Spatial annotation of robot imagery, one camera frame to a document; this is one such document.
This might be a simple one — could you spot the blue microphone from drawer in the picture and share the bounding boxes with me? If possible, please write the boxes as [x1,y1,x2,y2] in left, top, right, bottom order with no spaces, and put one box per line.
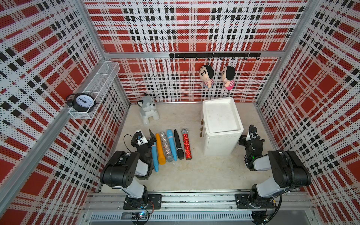
[166,129,178,161]

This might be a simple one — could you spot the orange microphone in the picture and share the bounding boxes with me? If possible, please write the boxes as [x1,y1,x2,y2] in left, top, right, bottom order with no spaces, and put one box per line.
[156,134,167,165]

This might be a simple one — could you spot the silver rhinestone microphone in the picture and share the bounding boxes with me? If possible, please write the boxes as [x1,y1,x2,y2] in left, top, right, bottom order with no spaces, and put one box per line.
[159,132,174,162]

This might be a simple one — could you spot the red rhinestone microphone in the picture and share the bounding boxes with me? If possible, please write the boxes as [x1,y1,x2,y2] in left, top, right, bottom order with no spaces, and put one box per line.
[181,128,192,160]

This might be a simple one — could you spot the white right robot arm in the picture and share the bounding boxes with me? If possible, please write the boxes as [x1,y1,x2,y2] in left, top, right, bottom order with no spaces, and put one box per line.
[239,133,311,209]

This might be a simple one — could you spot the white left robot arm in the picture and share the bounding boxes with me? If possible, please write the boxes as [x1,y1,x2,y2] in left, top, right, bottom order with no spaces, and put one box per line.
[100,130,156,210]

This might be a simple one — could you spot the white plastic drawer cabinet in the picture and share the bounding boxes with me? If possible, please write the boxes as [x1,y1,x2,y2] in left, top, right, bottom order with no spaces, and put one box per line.
[201,97,244,156]

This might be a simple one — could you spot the grey white husky plush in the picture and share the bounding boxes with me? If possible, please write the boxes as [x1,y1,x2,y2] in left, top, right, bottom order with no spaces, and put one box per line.
[137,93,160,125]

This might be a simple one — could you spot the black alarm clock in basket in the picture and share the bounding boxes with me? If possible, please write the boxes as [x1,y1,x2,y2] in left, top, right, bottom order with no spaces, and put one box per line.
[66,93,97,113]

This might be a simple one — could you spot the pink-dressed plush doll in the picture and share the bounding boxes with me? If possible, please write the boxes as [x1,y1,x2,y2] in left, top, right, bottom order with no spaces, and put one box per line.
[221,66,235,91]

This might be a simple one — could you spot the green circuit board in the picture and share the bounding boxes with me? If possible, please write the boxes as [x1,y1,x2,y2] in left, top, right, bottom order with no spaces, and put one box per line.
[121,211,148,220]

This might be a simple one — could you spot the blue-shorts plush doll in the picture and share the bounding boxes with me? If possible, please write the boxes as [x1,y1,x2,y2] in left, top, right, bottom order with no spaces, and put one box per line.
[199,65,214,89]

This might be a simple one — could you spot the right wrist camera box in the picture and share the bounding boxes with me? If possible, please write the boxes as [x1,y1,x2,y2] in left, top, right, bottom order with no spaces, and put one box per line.
[246,124,258,141]

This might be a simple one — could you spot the white wire wall basket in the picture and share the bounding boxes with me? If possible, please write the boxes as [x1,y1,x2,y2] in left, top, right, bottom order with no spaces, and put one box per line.
[69,61,120,120]

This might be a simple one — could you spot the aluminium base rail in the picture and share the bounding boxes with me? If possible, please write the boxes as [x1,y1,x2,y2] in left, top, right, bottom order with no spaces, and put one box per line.
[79,189,321,225]

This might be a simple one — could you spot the black wall hook rail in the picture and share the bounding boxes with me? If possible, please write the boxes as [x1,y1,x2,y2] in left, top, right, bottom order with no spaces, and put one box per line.
[169,52,261,59]

